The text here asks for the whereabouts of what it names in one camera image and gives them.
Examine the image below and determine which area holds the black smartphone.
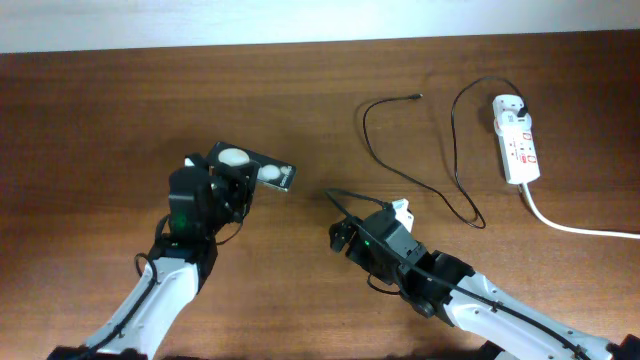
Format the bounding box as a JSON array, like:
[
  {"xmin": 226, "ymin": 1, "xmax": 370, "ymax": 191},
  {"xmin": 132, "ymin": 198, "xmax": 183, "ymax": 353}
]
[{"xmin": 205, "ymin": 142, "xmax": 297, "ymax": 192}]

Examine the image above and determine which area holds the black charging cable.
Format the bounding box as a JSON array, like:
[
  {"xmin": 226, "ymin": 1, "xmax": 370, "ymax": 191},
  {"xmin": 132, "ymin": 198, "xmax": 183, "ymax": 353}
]
[{"xmin": 361, "ymin": 75, "xmax": 527, "ymax": 230}]

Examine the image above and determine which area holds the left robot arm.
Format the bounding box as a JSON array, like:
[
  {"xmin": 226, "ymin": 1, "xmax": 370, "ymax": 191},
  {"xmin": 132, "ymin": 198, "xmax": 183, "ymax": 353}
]
[{"xmin": 48, "ymin": 148, "xmax": 260, "ymax": 359}]

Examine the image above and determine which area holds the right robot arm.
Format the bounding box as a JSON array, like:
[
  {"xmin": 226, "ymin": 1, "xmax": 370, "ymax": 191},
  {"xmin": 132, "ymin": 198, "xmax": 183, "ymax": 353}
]
[{"xmin": 329, "ymin": 209, "xmax": 639, "ymax": 360}]

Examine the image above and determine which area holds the black usb plug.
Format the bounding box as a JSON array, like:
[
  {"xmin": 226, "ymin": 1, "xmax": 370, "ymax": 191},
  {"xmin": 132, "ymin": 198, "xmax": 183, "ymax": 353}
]
[{"xmin": 517, "ymin": 104, "xmax": 528, "ymax": 117}]

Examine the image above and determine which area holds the white power strip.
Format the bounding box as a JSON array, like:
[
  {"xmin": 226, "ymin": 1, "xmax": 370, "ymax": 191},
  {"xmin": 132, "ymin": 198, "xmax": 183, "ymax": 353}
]
[{"xmin": 492, "ymin": 94, "xmax": 540, "ymax": 185}]

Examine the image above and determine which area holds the white power strip cord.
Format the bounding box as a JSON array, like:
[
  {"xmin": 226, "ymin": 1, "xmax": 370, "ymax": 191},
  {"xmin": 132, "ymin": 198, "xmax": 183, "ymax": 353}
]
[{"xmin": 518, "ymin": 182, "xmax": 640, "ymax": 241}]

